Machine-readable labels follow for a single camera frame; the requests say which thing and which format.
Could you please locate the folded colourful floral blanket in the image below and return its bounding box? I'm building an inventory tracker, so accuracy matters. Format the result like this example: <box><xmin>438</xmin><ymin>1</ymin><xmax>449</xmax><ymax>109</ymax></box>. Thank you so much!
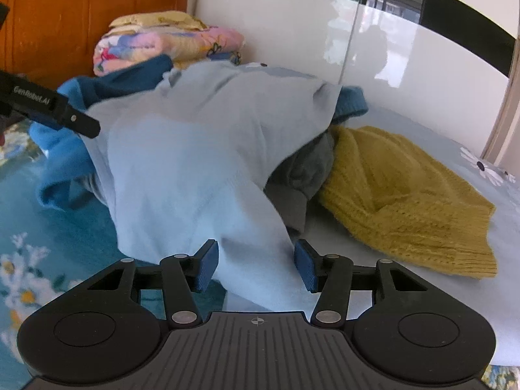
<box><xmin>93</xmin><ymin>26</ymin><xmax>245</xmax><ymax>77</ymax></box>

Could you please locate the mustard yellow knit sweater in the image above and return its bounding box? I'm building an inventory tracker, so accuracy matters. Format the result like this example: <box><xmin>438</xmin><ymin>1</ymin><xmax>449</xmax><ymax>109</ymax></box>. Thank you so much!
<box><xmin>318</xmin><ymin>126</ymin><xmax>498</xmax><ymax>279</ymax></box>

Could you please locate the orange wooden bed headboard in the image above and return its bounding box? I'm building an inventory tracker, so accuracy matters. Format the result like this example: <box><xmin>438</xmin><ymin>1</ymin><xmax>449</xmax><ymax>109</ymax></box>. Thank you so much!
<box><xmin>1</xmin><ymin>0</ymin><xmax>188</xmax><ymax>89</ymax></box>

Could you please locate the white black glossy wardrobe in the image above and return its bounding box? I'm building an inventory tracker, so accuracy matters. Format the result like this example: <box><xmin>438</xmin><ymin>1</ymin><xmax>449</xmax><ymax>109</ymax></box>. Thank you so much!
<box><xmin>188</xmin><ymin>0</ymin><xmax>519</xmax><ymax>159</ymax></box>

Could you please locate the grey sweatshirt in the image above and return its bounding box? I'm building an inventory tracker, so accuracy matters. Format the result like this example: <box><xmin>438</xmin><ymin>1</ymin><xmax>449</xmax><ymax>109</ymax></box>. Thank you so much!
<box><xmin>265</xmin><ymin>131</ymin><xmax>334</xmax><ymax>234</ymax></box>

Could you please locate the teal floral bed blanket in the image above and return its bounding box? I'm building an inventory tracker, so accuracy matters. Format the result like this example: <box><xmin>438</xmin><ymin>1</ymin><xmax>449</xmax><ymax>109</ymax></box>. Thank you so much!
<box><xmin>0</xmin><ymin>121</ymin><xmax>228</xmax><ymax>382</ymax></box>

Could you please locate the blue fleece garment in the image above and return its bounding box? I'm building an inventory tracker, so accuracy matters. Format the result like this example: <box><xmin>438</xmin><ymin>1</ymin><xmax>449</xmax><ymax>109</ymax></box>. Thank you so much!
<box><xmin>28</xmin><ymin>53</ymin><xmax>370</xmax><ymax>212</ymax></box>

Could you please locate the light blue garment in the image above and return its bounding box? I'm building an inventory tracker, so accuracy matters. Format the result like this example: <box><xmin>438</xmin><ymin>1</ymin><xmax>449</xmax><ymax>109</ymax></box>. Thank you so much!
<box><xmin>85</xmin><ymin>62</ymin><xmax>340</xmax><ymax>313</ymax></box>

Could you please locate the yellow pillow on blanket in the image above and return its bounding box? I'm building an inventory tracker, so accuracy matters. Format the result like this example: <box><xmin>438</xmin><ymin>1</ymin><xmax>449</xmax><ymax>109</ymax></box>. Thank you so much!
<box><xmin>109</xmin><ymin>11</ymin><xmax>208</xmax><ymax>31</ymax></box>

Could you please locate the light blue daisy quilt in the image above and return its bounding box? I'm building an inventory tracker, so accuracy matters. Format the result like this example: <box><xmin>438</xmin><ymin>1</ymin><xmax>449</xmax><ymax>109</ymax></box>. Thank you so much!
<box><xmin>320</xmin><ymin>87</ymin><xmax>519</xmax><ymax>365</ymax></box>

